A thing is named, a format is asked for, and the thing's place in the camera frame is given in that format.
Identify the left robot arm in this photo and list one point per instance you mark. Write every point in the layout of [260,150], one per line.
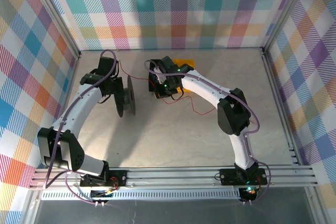
[78,108]

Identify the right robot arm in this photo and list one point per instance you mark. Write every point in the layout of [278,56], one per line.
[204,87]

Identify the black plastic bin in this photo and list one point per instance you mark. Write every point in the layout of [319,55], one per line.
[151,82]

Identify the yellow plastic bin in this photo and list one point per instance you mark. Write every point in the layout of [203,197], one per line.
[186,62]

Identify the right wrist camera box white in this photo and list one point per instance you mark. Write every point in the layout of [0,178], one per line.
[158,71]

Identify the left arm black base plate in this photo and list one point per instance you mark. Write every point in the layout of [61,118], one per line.
[120,178]

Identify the aluminium mounting rail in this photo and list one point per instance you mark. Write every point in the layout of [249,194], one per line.
[170,176]

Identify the aluminium frame post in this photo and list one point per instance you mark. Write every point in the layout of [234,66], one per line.
[54,11]
[286,11]

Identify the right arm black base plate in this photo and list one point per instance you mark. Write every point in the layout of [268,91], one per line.
[228,176]

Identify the aluminium side rail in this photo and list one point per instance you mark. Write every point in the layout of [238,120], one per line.
[275,90]

